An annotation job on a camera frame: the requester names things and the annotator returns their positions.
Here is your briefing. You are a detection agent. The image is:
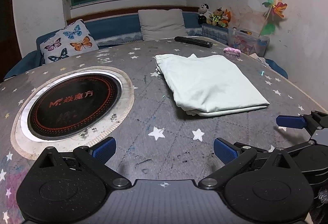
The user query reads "pale green t-shirt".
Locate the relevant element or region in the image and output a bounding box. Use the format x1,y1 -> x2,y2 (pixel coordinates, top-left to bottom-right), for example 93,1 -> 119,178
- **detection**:
155,54 -> 269,117

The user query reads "round induction cooktop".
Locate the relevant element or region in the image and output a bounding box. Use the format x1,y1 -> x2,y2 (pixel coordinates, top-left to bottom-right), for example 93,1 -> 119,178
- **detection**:
1,66 -> 134,161

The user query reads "clear plastic toy box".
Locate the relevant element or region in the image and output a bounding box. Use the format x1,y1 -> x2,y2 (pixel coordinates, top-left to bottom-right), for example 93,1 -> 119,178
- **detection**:
228,28 -> 270,57

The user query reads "pink wrapped packet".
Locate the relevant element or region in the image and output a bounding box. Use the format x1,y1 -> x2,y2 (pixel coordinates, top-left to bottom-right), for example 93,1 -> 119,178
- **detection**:
223,47 -> 241,57

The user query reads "black remote control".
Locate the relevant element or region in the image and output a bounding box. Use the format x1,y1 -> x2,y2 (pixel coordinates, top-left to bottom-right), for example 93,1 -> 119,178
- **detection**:
175,36 -> 213,48

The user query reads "colourful paper pinwheel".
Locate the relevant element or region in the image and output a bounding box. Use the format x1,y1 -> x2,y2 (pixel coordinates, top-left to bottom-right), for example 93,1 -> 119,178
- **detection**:
260,0 -> 288,35

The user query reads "butterfly print cushion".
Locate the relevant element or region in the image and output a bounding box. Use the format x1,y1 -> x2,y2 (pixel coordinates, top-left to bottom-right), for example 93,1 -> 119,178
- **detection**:
40,19 -> 98,64

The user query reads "blue bench sofa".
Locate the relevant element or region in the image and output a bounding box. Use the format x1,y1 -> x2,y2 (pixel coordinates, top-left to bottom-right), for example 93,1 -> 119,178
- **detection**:
3,11 -> 289,81

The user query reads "orange fox plush toy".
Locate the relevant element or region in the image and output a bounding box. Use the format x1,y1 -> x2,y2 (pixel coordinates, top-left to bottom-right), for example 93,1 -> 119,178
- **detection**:
221,9 -> 231,28

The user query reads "brown bear plush toy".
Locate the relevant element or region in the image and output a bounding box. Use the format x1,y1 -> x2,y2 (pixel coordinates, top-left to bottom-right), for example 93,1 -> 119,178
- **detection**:
207,8 -> 223,26

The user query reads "beige cushion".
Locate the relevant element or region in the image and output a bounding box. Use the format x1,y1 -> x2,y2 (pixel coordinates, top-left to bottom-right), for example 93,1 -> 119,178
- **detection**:
138,9 -> 188,41

